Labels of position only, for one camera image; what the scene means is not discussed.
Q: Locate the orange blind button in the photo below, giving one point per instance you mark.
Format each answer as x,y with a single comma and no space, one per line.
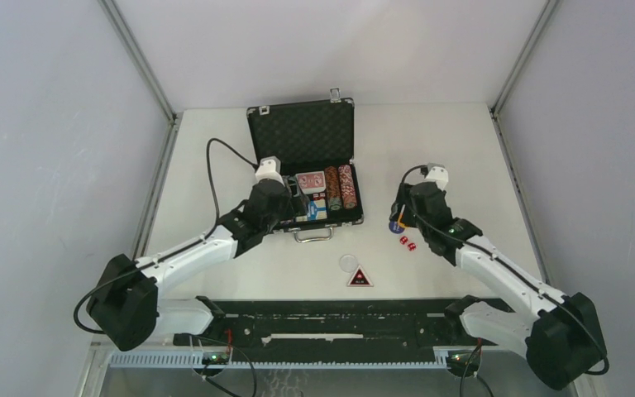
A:
400,222

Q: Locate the purple blind button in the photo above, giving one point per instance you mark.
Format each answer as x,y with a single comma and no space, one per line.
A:
396,228

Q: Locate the blue playing card box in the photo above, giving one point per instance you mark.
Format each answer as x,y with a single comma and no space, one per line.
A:
317,210

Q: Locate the orange chip row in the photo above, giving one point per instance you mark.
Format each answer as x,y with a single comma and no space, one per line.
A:
333,184

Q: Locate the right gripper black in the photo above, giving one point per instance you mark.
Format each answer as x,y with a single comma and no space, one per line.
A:
406,202

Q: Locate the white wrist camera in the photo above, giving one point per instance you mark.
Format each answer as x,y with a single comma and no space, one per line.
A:
437,174
269,169

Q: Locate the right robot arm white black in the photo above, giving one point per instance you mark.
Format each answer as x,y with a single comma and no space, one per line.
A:
559,335

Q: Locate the red black triangle card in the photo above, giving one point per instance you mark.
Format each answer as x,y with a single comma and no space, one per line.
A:
359,278

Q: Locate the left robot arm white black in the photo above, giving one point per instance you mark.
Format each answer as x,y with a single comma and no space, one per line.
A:
130,303

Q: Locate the white dealer button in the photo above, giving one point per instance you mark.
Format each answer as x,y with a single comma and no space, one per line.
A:
349,263

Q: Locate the red-white chip row top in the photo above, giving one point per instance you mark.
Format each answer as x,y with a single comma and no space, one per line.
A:
347,186

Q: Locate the red playing card deck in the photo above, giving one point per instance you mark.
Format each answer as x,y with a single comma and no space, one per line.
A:
311,182

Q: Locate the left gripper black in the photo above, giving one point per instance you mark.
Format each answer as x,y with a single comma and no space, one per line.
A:
290,212

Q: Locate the black mounting rail base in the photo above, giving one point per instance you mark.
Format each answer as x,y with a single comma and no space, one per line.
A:
332,333

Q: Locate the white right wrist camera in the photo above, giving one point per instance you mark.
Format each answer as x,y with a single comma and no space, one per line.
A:
437,174

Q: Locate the black aluminium poker case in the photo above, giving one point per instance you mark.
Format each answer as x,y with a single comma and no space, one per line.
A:
305,137

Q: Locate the red dice group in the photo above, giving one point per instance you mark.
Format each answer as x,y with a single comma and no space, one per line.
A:
408,243

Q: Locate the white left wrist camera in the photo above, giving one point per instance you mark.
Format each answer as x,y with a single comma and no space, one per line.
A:
269,169

